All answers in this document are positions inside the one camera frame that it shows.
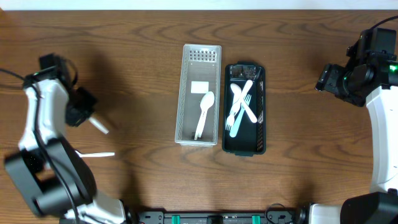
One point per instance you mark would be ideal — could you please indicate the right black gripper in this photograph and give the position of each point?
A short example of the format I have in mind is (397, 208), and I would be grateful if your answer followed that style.
(325, 78)

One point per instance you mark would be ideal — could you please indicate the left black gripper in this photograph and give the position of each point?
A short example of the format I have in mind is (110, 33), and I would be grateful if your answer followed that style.
(82, 109)

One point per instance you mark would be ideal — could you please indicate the white plastic spoon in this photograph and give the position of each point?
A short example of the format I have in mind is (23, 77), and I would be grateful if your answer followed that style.
(206, 103)
(97, 124)

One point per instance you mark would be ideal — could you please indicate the mint green plastic fork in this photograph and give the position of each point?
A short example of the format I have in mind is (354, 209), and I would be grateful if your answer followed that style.
(234, 130)

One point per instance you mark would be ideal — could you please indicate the white plastic utensil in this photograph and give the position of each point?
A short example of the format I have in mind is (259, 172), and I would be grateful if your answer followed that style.
(200, 123)

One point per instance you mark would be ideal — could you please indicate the white plastic fork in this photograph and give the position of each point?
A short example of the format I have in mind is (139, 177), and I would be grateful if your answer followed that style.
(230, 118)

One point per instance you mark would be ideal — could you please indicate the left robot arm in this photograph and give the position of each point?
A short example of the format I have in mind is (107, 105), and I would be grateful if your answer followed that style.
(50, 174)

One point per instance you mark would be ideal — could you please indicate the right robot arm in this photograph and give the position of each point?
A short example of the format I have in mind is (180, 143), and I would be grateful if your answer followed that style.
(374, 85)

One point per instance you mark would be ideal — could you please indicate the black plastic basket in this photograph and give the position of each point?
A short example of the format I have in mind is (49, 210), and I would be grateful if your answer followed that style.
(251, 137)

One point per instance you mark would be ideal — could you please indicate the white plastic basket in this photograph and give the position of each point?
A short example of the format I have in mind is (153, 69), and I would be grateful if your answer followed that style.
(200, 73)

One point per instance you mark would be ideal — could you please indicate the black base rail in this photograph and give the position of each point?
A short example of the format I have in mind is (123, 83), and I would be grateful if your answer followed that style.
(275, 214)

